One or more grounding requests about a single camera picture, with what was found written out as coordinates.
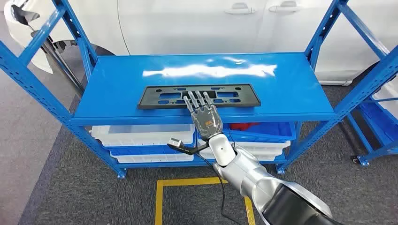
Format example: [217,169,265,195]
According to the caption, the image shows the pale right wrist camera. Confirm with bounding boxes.
[167,137,209,156]

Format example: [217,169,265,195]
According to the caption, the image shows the white car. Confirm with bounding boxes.
[3,0,398,87]

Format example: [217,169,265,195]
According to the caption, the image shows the red plastic part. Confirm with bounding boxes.
[229,122,260,131]

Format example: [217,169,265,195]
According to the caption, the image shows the blue plastic bin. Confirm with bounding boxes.
[223,122,297,142]
[107,145,195,157]
[360,102,398,143]

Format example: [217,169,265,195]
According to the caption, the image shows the blue metal shelf rack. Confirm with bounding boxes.
[0,0,398,180]

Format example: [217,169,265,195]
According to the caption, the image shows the blue wheeled rack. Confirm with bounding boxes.
[346,83,398,167]

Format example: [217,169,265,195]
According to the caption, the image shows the black camera cable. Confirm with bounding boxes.
[194,152,243,225]

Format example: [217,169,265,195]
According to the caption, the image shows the large white plastic bin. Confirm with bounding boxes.
[371,81,398,119]

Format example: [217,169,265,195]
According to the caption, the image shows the black plastic plate holder part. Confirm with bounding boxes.
[137,83,261,110]

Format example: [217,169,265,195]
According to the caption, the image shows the clear white plastic bin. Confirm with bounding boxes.
[91,124,196,147]

